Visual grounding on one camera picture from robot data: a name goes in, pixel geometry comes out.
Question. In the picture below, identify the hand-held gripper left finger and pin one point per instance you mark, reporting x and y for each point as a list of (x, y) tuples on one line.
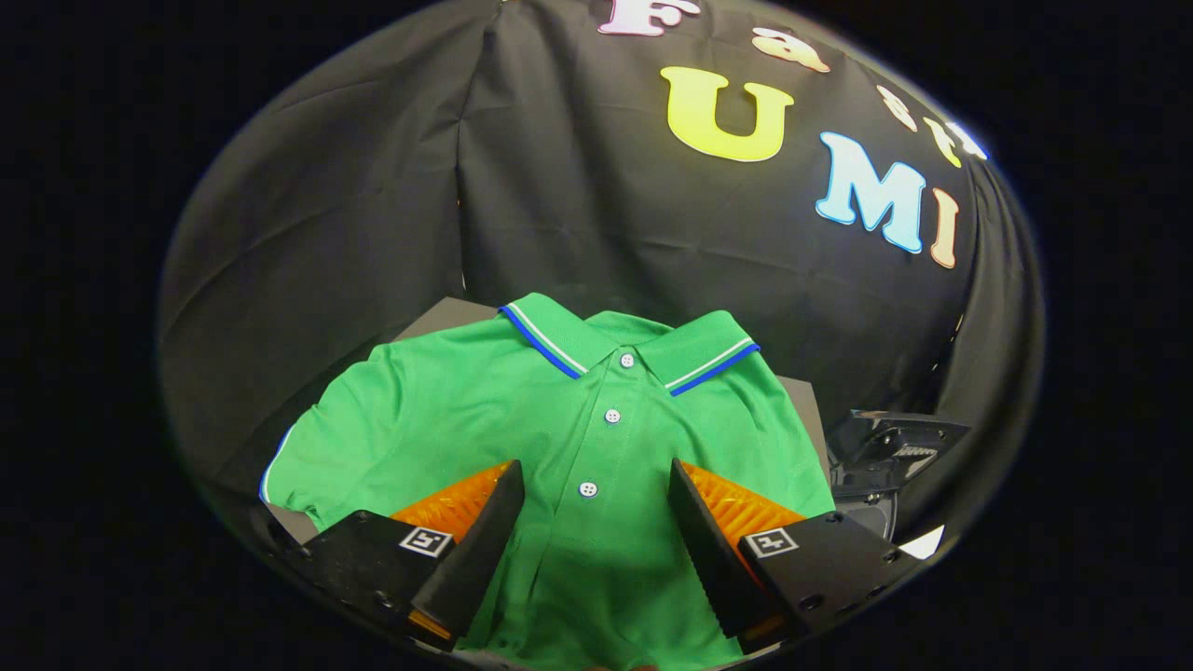
[(480, 554)]

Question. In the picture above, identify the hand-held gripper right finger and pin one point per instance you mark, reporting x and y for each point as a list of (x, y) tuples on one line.
[(713, 554)]

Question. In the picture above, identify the green polo shirt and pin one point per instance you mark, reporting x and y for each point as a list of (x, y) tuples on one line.
[(466, 410)]

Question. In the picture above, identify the white board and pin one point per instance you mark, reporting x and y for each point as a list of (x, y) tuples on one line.
[(923, 542)]

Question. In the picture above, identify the dark grey cabinet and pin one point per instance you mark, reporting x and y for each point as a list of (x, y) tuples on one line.
[(438, 319)]

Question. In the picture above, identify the black backdrop cloth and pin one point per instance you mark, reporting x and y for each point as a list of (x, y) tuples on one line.
[(373, 186)]

